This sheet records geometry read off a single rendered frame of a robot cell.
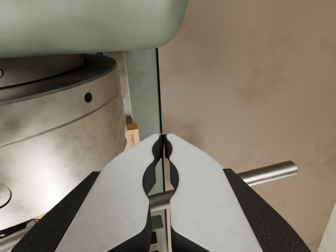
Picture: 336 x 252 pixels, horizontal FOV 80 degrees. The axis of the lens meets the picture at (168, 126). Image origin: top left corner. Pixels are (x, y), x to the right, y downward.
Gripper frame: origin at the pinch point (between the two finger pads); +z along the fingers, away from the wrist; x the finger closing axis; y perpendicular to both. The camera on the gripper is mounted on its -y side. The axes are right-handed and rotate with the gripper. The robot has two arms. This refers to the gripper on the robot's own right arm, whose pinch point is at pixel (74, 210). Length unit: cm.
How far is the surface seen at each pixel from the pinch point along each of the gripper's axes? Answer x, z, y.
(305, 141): -108, 179, 76
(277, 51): -108, 125, -11
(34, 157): 13.5, 3.9, -22.0
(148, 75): -54, 22, -12
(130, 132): -17.7, 12.3, -6.4
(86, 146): 10.5, 7.8, -20.7
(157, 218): -20.1, 18.5, 32.8
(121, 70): -21.7, 11.8, -22.1
